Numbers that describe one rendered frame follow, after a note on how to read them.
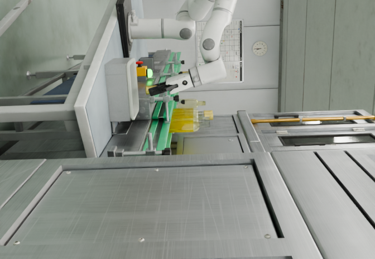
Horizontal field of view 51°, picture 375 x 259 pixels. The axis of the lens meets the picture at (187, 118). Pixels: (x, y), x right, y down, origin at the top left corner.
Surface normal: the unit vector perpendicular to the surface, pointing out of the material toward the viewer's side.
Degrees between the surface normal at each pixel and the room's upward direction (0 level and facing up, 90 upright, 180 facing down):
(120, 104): 90
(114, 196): 90
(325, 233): 90
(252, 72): 90
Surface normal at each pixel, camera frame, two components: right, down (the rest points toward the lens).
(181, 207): -0.04, -0.96
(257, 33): -0.01, 0.28
